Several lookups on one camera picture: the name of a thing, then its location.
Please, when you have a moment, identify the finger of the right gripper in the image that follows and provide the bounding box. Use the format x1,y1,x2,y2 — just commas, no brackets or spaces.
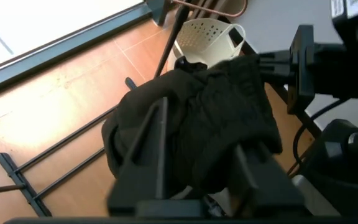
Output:
259,70,291,85
258,51,291,68

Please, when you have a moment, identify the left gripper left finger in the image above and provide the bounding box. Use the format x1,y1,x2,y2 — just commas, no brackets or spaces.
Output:
107,96,169,217

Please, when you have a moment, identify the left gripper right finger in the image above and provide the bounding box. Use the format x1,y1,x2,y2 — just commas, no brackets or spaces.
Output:
228,144,306,217

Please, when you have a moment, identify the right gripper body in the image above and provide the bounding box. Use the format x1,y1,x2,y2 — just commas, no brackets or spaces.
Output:
287,24,358,115

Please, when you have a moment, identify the white laundry basket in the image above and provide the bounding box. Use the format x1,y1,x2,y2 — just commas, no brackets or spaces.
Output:
168,17,247,71

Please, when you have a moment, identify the pink clothes hanger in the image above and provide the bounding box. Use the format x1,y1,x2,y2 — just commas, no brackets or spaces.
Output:
171,0,249,19

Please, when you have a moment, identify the black clothes rack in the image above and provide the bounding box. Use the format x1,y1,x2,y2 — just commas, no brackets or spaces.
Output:
0,0,194,218

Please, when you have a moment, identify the brown curtain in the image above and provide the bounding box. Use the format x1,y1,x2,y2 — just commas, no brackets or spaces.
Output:
191,0,245,18

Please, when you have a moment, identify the black cable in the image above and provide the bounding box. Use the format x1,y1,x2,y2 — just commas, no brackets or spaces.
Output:
292,98,351,169

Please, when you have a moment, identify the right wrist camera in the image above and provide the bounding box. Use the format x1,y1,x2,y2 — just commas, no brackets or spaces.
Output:
330,0,358,46

